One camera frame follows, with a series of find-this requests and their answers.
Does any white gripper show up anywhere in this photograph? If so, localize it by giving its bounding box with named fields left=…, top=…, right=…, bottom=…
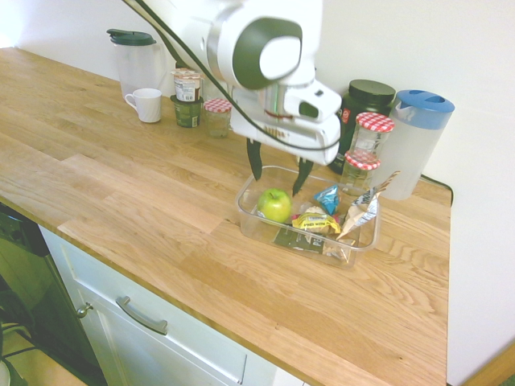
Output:
left=231, top=90, right=342, bottom=198

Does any green apple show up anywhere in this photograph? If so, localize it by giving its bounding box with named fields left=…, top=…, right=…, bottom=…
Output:
left=256, top=187, right=293, bottom=224

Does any clear plastic container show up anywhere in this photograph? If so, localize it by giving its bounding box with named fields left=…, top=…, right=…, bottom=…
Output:
left=235, top=164, right=381, bottom=269

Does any cream wrapped snack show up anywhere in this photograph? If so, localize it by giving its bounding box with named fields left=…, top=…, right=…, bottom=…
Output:
left=297, top=204, right=328, bottom=221

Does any blue snack packet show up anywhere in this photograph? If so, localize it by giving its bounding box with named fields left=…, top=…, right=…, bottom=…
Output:
left=312, top=183, right=342, bottom=216

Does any yellow snack bar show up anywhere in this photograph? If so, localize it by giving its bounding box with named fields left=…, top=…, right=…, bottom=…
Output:
left=290, top=212, right=342, bottom=235

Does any dark printed card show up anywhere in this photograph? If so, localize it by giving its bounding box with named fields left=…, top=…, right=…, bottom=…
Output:
left=273, top=227, right=325, bottom=254

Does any glass jar red checked lid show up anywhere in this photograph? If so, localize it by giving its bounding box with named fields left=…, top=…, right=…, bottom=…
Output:
left=202, top=98, right=233, bottom=139
left=341, top=151, right=381, bottom=197
left=352, top=112, right=396, bottom=162

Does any silver white snack packet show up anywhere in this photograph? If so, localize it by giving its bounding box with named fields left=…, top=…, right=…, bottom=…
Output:
left=336, top=170, right=402, bottom=241

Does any beige snack packet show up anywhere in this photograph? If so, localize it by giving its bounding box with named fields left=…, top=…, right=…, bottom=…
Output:
left=321, top=239, right=357, bottom=265

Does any dark green plastic cup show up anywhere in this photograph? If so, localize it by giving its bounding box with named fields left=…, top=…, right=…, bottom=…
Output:
left=170, top=94, right=204, bottom=129

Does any black Vega protein tub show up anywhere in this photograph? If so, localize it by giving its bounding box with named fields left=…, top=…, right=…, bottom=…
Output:
left=328, top=79, right=398, bottom=175

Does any white yogurt cup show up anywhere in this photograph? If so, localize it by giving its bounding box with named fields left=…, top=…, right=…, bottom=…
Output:
left=170, top=68, right=204, bottom=102

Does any clear pitcher with blue lid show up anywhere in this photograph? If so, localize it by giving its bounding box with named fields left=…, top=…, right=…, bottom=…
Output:
left=372, top=88, right=456, bottom=201

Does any white ceramic mug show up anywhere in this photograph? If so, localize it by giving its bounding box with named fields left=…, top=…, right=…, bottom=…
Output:
left=124, top=88, right=163, bottom=124

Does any clear pitcher with green lid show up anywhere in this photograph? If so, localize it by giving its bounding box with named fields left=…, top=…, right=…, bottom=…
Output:
left=105, top=27, right=167, bottom=100

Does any dark dishwasher front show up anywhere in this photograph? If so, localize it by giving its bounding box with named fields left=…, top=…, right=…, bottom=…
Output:
left=0, top=203, right=108, bottom=386

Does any silver drawer handle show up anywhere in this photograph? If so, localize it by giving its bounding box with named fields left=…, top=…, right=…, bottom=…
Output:
left=115, top=296, right=169, bottom=335

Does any white drawer with handle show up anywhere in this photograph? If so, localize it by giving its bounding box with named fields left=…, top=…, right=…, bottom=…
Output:
left=38, top=224, right=307, bottom=386

